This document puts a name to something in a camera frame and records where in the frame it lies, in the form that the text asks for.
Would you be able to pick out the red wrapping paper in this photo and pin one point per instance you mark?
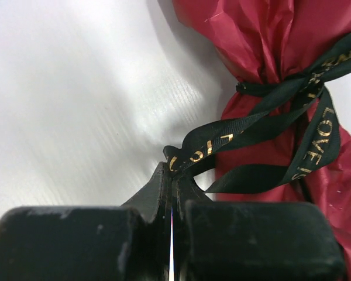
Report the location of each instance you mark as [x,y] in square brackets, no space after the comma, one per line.
[279,137]

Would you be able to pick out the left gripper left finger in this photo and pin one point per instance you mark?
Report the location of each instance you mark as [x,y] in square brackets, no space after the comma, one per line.
[126,242]

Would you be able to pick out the black gold-lettered ribbon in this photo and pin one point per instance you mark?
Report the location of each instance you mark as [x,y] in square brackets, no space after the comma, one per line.
[280,105]

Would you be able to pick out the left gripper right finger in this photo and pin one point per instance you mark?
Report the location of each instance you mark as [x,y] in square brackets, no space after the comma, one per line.
[215,240]

